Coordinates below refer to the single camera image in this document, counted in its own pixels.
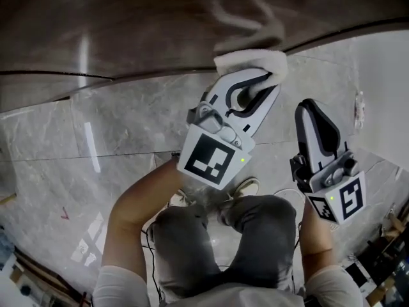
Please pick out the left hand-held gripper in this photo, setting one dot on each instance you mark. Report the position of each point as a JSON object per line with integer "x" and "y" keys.
{"x": 204, "y": 158}

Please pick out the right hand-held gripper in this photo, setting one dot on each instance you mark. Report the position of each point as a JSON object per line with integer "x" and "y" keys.
{"x": 350, "y": 197}

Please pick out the white fluffy cloth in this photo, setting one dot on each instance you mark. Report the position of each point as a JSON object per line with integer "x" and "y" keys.
{"x": 249, "y": 61}

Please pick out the dark wooden cabinet door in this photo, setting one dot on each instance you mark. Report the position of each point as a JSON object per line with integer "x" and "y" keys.
{"x": 128, "y": 27}

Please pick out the person's left forearm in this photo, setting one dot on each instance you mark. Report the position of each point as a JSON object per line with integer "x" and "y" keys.
{"x": 134, "y": 209}

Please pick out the person's right forearm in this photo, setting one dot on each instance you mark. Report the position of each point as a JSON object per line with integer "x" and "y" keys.
{"x": 316, "y": 238}

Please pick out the clear plastic bottle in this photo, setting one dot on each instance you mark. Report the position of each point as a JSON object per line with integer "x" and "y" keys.
{"x": 360, "y": 110}

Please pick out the white panel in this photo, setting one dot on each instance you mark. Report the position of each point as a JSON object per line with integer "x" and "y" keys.
{"x": 383, "y": 91}

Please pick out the person's right shoe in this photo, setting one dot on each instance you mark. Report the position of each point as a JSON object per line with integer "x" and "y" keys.
{"x": 247, "y": 187}

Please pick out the person's shoe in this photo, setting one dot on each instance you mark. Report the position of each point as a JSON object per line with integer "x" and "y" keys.
{"x": 182, "y": 197}
{"x": 247, "y": 187}

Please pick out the person's left shoe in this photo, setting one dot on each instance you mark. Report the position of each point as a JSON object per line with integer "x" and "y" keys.
{"x": 182, "y": 197}

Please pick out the person's grey trousers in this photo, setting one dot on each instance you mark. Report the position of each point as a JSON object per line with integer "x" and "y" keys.
{"x": 262, "y": 235}

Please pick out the person's white shirt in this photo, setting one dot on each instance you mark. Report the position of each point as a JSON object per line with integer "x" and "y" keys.
{"x": 243, "y": 296}

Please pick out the dark wooden furniture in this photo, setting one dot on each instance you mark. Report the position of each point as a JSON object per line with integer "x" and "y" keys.
{"x": 41, "y": 277}

